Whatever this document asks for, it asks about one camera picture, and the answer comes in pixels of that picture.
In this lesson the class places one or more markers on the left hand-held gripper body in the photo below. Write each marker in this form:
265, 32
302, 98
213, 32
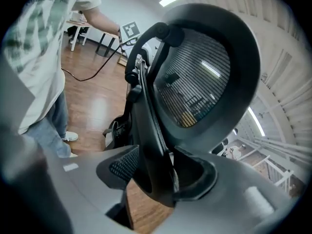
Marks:
130, 29

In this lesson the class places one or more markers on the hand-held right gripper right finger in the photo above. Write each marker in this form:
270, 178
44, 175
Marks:
226, 199

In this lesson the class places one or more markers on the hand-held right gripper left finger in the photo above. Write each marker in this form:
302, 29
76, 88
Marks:
80, 179

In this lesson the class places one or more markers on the black headrest office chair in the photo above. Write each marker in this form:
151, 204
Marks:
243, 57

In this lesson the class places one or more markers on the person's left forearm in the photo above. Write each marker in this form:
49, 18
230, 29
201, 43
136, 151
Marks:
102, 21

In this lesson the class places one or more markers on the wooden desk with black legs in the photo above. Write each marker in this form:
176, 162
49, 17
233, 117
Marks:
108, 35

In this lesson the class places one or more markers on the person's right shoe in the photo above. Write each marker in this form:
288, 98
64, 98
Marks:
73, 155

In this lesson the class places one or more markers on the person's shoe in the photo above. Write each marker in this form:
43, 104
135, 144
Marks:
70, 136
73, 155

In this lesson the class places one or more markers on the person's left shoe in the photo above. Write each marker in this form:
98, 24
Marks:
70, 136

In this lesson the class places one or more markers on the wooden desk with white legs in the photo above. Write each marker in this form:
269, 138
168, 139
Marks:
78, 24

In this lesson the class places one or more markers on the white metal shelving rack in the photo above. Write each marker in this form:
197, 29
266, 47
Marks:
282, 177

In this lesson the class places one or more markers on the person's blue jeans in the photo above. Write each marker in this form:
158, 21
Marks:
56, 121

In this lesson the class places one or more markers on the person in white t-shirt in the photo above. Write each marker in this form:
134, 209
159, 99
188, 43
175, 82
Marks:
36, 57

